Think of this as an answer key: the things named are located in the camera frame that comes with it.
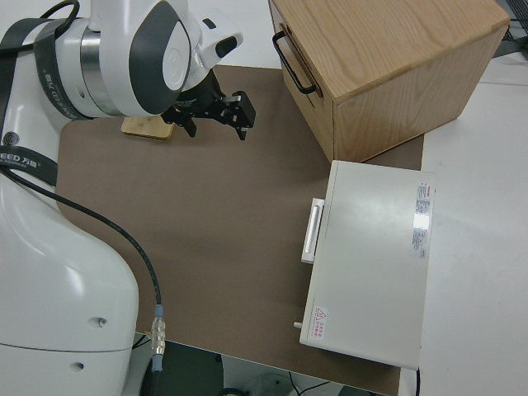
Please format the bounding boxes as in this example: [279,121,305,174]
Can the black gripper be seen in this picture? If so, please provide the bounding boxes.
[161,72,257,142]

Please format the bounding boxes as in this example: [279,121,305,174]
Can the white oven door handle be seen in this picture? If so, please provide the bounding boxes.
[300,197,327,265]

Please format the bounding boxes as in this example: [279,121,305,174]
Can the black metal drawer handle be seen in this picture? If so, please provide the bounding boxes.
[271,31,318,95]

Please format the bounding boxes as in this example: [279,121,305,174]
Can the brown table mat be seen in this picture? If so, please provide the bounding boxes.
[55,64,426,396]

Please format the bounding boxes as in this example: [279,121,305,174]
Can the light wooden drawer box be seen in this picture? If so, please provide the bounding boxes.
[267,0,511,164]

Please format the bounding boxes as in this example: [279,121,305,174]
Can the black wire mesh rack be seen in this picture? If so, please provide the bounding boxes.
[494,0,528,59]

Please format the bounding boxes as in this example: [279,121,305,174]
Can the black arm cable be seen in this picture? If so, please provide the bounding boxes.
[0,0,168,396]

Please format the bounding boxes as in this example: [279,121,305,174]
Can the white toaster oven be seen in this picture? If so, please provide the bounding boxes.
[293,159,437,370]

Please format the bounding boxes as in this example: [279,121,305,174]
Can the bamboo mug rack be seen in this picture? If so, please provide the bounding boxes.
[120,115,174,142]

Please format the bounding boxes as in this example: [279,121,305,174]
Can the dark pedestal base plate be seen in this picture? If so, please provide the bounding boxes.
[139,341,224,396]

